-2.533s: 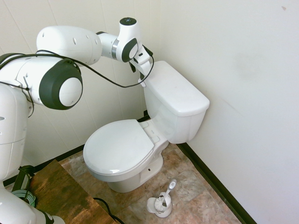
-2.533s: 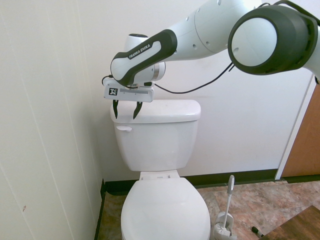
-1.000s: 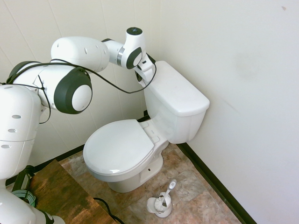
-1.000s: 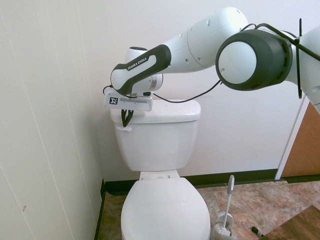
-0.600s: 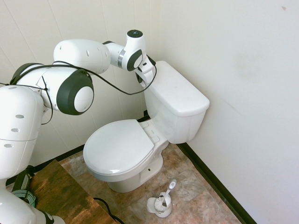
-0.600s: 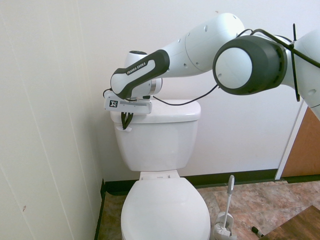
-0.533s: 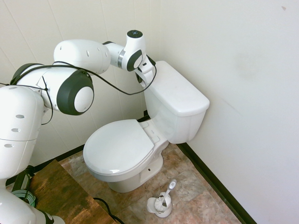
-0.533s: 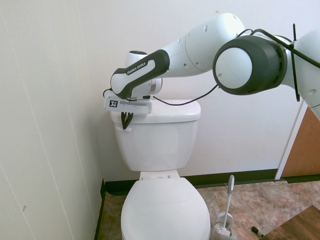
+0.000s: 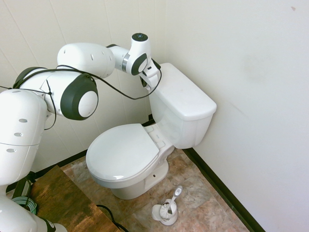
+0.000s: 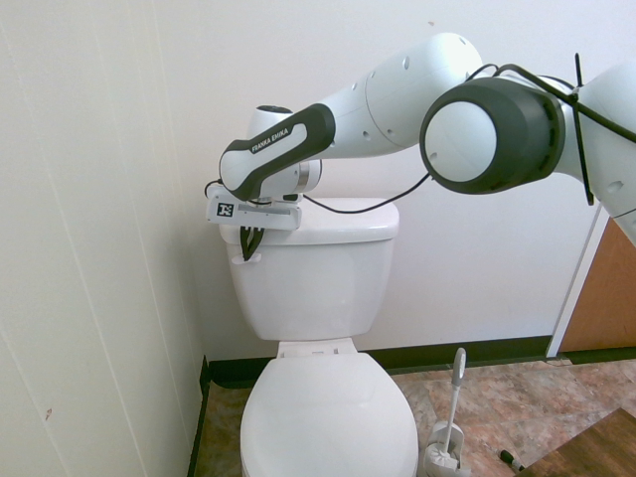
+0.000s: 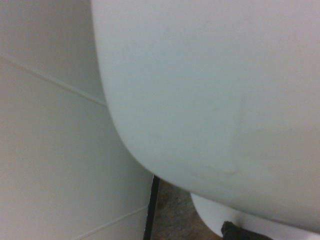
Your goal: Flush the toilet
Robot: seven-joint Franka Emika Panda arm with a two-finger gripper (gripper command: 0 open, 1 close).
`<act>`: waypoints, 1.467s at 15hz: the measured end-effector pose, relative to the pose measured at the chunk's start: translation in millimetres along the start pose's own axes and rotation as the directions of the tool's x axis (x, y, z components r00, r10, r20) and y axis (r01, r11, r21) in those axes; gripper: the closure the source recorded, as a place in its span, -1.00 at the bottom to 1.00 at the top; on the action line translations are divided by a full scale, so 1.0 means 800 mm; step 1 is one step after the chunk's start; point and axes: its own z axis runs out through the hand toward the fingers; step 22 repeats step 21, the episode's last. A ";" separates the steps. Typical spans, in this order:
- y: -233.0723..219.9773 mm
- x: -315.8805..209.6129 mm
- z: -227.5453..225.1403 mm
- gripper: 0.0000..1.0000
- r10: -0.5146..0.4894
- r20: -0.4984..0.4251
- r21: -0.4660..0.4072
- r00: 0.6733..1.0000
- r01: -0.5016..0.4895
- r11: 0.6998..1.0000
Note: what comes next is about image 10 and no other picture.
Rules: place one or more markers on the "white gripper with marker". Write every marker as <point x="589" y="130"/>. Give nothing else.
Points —
<point x="258" y="213"/>

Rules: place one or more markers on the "white toilet flush lever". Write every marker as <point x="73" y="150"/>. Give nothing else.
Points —
<point x="254" y="259"/>

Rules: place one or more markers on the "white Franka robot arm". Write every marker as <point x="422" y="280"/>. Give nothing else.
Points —
<point x="397" y="114"/>

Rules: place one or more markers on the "white toilet tank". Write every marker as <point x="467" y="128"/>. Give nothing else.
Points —
<point x="308" y="288"/>

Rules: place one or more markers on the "white toilet tank lid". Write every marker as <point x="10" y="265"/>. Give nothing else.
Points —
<point x="343" y="223"/>

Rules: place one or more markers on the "white toilet seat lid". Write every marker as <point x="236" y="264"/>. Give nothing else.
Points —
<point x="328" y="417"/>

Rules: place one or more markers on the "white toilet brush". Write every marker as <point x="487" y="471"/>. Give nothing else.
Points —
<point x="456" y="392"/>

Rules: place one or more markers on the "white toilet brush holder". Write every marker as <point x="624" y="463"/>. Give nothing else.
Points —
<point x="437" y="447"/>

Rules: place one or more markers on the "small black tool on floor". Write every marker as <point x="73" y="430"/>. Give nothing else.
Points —
<point x="511" y="459"/>

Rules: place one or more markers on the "brown wooden door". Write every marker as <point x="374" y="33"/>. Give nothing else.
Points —
<point x="606" y="288"/>

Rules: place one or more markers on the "black short wall baseboard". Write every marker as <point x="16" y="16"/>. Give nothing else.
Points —
<point x="201" y="412"/>

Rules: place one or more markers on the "black long wall baseboard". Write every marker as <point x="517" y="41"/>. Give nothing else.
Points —
<point x="447" y="354"/>

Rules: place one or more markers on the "white door frame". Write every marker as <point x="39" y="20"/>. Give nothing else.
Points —
<point x="576" y="288"/>

